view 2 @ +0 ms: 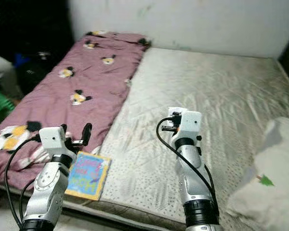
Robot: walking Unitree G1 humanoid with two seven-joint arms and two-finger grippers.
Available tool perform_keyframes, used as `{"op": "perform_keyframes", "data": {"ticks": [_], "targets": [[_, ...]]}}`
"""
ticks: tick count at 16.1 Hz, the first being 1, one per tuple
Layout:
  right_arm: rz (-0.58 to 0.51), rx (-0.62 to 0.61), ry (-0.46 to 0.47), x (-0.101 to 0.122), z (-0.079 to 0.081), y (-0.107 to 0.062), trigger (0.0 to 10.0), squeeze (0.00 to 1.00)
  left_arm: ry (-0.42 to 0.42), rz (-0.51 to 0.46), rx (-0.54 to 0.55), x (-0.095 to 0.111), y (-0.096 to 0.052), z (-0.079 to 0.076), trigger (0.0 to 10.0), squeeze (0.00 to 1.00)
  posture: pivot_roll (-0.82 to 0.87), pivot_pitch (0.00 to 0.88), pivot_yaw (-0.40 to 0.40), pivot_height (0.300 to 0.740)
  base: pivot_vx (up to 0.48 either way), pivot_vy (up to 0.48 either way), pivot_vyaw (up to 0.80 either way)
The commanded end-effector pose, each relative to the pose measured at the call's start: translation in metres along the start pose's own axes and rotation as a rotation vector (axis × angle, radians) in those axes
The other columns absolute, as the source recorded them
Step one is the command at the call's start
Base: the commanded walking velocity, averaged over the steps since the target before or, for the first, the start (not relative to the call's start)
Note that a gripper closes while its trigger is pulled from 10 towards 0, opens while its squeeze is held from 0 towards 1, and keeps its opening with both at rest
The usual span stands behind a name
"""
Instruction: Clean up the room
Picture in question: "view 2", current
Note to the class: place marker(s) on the colourful children's picture book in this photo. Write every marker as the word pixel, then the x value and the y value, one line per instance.
pixel 91 178

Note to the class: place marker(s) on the white pillow green tree print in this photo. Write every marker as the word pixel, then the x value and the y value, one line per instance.
pixel 274 159

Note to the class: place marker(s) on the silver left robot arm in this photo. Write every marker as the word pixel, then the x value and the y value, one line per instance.
pixel 45 192

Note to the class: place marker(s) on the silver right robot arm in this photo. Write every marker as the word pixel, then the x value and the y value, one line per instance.
pixel 197 192

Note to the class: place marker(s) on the pink cartoon print blanket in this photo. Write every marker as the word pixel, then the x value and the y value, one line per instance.
pixel 67 96

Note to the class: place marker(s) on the white red striped cloth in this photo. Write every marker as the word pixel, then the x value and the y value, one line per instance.
pixel 38 154

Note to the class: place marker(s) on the white quilted mattress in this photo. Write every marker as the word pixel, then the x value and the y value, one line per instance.
pixel 202 86

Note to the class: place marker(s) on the black bag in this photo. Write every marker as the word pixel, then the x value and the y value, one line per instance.
pixel 41 72

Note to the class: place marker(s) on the green plastic stool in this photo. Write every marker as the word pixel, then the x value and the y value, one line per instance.
pixel 1 103

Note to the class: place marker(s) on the small blue item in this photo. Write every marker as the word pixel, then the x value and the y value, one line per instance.
pixel 20 59

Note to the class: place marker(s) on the person leg grey trousers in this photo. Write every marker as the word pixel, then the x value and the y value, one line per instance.
pixel 2 72

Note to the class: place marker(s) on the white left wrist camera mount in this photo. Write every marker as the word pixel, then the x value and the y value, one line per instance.
pixel 53 139

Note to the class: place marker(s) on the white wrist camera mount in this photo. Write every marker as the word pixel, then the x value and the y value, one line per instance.
pixel 191 124
pixel 53 139

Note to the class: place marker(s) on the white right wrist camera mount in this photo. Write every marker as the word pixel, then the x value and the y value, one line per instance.
pixel 191 124

